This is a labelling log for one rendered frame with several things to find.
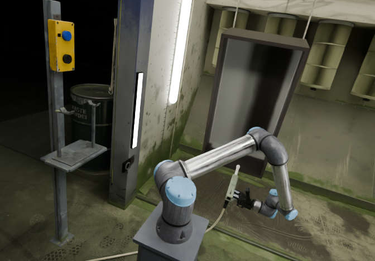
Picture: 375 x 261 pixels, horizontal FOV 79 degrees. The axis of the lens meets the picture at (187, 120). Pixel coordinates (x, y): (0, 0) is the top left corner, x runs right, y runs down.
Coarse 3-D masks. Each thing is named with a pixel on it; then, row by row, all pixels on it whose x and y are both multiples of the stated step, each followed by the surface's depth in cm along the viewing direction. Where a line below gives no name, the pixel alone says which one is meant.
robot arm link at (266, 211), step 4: (264, 204) 171; (260, 208) 169; (264, 208) 169; (268, 208) 167; (260, 212) 170; (264, 212) 169; (268, 212) 168; (272, 212) 167; (276, 212) 167; (268, 216) 169; (272, 216) 168
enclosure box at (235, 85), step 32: (224, 32) 168; (256, 32) 182; (224, 64) 209; (256, 64) 199; (288, 64) 190; (224, 96) 224; (256, 96) 213; (288, 96) 187; (224, 128) 241; (256, 160) 234
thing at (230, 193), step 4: (236, 168) 203; (236, 172) 196; (232, 176) 189; (236, 176) 190; (232, 180) 183; (236, 180) 185; (232, 184) 179; (228, 188) 173; (232, 188) 173; (228, 192) 168; (232, 192) 169; (228, 196) 165; (232, 196) 165; (228, 200) 166; (224, 204) 181; (224, 208) 182
